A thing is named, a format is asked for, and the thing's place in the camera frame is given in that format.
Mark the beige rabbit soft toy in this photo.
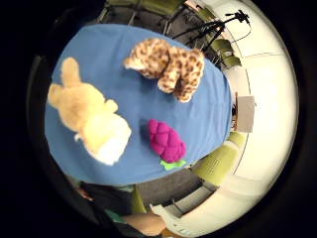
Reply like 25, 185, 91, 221
47, 57, 133, 167

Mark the green chair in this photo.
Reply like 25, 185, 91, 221
209, 38, 243, 69
106, 0, 186, 26
130, 185, 149, 215
190, 131, 248, 188

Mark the spotted leopard soft toy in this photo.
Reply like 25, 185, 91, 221
123, 37, 206, 104

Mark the grey cardboard board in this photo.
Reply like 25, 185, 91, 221
235, 95, 257, 134

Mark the blue tablecloth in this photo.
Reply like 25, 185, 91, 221
44, 23, 234, 186

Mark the the person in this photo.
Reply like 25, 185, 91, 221
74, 180, 167, 238

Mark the black camera tripod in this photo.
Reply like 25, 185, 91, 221
171, 9, 253, 54

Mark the magenta grape soft toy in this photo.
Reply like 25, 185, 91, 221
146, 118, 188, 172

